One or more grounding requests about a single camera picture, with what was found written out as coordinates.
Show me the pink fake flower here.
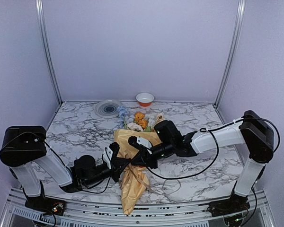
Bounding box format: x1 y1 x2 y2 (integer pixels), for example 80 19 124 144
127 122 144 132
155 113 165 125

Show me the left aluminium frame post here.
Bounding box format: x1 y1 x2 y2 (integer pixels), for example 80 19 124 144
35 0 62 105

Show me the grey glass plate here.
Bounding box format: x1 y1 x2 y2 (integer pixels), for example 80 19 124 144
94 99 122 119

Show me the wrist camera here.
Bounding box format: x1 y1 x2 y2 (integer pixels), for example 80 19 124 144
102 142 120 170
128 136 153 154

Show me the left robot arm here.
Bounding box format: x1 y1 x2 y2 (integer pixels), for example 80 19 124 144
0 126 131 210

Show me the aluminium frame post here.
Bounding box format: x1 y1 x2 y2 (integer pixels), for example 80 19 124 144
214 0 246 108
35 0 62 105

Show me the right aluminium frame post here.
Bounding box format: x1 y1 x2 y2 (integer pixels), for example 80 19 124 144
214 0 246 108

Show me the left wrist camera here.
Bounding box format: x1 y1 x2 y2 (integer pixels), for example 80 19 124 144
102 142 120 170

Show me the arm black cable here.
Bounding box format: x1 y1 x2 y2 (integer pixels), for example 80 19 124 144
0 132 114 194
132 117 281 180

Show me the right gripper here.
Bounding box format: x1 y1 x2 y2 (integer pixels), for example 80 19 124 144
131 140 175 169

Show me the orange wrapping paper sheet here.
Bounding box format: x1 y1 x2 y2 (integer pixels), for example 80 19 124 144
114 129 161 215

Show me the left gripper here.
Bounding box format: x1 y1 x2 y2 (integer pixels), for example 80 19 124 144
84 157 131 187

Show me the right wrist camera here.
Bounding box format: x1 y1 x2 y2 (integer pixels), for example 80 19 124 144
128 136 153 154

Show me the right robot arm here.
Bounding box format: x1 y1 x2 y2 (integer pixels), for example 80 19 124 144
128 110 281 212

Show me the orange fake flower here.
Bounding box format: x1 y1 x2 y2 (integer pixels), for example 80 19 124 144
133 112 148 129

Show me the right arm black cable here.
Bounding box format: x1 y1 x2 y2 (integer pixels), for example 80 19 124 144
132 117 281 180

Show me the red and white bowl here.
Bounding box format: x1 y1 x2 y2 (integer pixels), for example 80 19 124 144
136 93 154 107

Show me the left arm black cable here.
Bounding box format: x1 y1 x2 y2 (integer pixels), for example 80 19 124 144
0 132 114 194

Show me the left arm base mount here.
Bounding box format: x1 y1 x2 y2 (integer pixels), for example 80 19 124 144
22 182 66 216

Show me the beige raffia string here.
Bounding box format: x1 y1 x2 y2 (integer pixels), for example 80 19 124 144
132 172 182 197

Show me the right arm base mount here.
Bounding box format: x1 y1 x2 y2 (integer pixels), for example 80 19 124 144
207 188 250 217

